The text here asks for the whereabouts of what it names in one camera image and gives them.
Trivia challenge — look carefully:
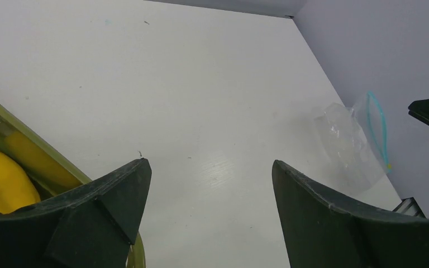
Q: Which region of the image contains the yellow toy bell pepper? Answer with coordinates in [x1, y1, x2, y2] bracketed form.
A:
[0, 152, 41, 214]

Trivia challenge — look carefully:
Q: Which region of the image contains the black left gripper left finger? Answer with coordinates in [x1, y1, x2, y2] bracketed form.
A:
[0, 159, 152, 267]

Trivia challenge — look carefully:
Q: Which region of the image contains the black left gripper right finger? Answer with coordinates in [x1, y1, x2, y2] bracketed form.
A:
[271, 160, 429, 267]

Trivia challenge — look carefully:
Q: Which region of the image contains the olive green plastic bin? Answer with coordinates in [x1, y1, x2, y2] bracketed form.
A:
[0, 105, 146, 267]

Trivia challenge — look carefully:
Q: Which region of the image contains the aluminium table frame rail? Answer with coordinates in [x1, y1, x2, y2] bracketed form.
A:
[393, 197, 426, 218]

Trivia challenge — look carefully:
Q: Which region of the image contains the clear zip top bag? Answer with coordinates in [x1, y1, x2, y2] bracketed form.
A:
[313, 91, 391, 195]

